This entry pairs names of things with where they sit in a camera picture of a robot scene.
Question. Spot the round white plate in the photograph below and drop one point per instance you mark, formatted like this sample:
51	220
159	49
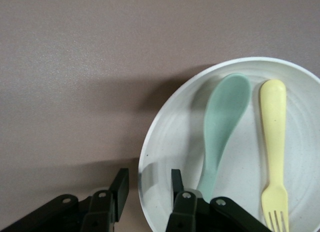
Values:
175	141

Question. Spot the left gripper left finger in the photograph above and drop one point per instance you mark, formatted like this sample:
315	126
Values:
100	212

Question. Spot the yellow plastic fork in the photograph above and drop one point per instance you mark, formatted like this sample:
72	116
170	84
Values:
273	131

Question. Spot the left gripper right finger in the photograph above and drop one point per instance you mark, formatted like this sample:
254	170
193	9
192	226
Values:
185	212

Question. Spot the brown table mat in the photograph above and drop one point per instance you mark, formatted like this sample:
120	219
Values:
75	66

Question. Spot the green plastic spoon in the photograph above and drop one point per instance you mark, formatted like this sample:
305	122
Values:
220	116

